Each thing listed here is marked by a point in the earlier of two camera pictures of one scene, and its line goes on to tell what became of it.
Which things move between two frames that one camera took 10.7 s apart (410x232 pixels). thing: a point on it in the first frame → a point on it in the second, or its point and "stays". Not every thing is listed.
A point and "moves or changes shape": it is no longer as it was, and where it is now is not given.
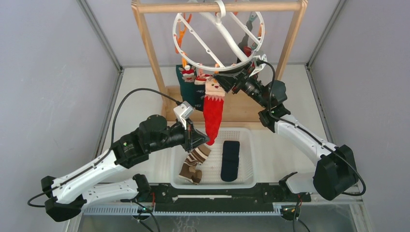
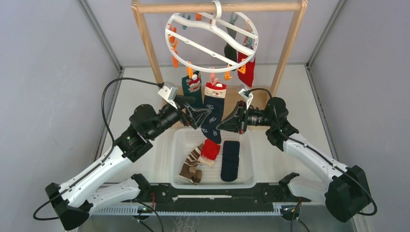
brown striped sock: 189,170 stays
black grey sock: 244,43 → 230,52
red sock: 213,101 → 210,151
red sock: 247,50 moves or changes shape
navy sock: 230,160 stays
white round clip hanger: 217,21 moves or changes shape
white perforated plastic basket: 211,177 stays
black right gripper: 228,82 → 238,119
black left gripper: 194,137 → 195,115
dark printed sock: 199,90 → 213,105
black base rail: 167,197 stays
